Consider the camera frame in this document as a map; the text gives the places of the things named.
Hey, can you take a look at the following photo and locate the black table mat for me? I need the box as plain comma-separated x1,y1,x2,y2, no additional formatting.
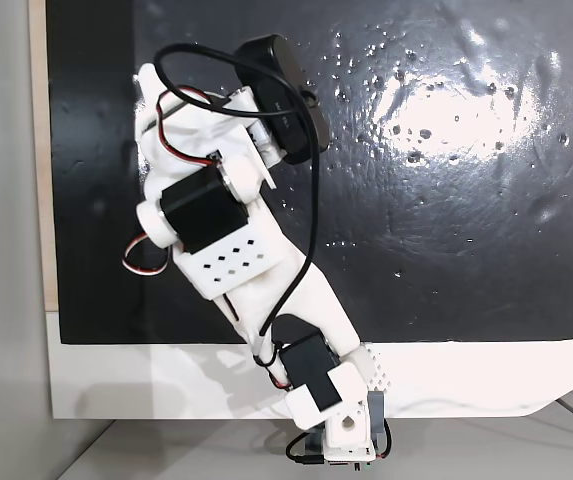
45,0,573,346

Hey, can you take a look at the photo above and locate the black oval camera box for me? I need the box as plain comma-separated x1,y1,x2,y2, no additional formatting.
233,33,331,166

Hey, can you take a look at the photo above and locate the black camera cable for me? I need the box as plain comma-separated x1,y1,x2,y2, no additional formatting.
154,43,323,370

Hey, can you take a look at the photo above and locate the red white black servo wire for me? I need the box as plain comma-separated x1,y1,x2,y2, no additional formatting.
122,231,168,277

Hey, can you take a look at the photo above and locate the black base cable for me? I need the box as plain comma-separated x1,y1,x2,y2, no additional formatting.
285,418,393,472

